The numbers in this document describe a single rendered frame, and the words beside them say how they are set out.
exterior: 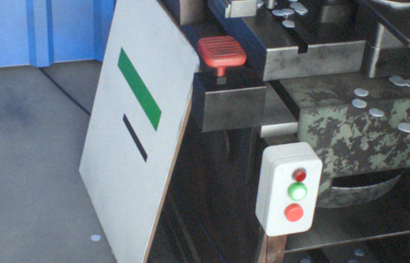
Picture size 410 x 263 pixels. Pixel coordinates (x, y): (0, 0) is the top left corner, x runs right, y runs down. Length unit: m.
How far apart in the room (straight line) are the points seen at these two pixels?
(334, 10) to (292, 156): 0.33
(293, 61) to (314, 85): 0.05
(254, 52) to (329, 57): 0.12
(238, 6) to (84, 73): 1.31
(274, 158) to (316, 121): 0.14
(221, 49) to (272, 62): 0.17
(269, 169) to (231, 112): 0.10
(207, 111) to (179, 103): 0.40
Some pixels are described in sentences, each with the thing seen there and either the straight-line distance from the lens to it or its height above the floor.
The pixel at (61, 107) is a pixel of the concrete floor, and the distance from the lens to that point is 2.42.
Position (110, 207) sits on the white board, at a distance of 1.90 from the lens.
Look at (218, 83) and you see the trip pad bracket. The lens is 1.14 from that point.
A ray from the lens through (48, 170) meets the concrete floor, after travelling 2.15.
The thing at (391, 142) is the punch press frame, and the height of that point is 0.56.
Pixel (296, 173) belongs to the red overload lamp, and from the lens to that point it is 1.13.
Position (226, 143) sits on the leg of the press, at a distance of 1.35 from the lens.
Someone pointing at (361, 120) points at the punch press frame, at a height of 0.61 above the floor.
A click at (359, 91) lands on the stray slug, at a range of 1.29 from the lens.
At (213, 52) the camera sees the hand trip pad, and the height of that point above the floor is 0.76.
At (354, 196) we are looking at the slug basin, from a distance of 1.50.
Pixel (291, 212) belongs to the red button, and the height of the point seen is 0.55.
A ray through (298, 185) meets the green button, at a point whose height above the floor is 0.59.
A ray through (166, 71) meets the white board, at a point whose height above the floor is 0.49.
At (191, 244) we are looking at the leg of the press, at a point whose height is 0.12.
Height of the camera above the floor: 1.27
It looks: 33 degrees down
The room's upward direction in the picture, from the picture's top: 4 degrees clockwise
